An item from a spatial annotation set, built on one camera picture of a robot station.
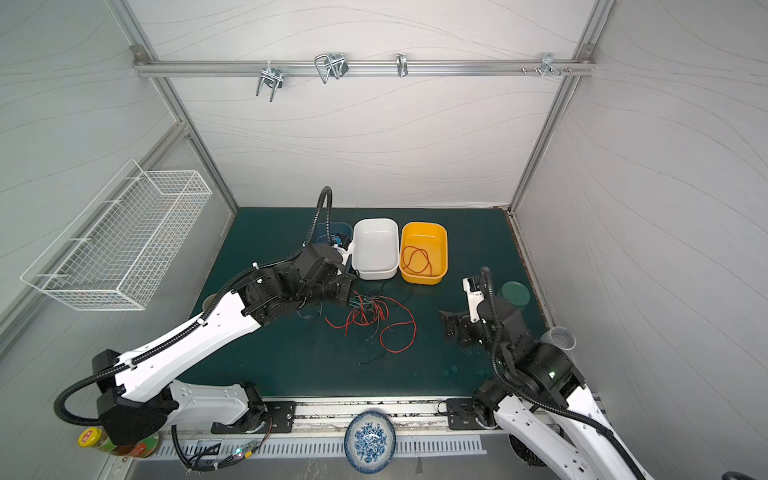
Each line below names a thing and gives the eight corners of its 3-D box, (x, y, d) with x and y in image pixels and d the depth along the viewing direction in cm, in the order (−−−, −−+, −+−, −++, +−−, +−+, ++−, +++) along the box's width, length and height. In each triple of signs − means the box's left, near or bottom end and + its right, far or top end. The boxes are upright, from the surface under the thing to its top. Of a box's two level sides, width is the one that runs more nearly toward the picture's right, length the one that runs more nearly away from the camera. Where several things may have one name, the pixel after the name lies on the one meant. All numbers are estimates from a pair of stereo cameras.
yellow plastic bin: (399, 287, 101) (400, 275, 96) (398, 234, 116) (399, 222, 111) (450, 287, 101) (454, 275, 96) (443, 234, 116) (445, 222, 111)
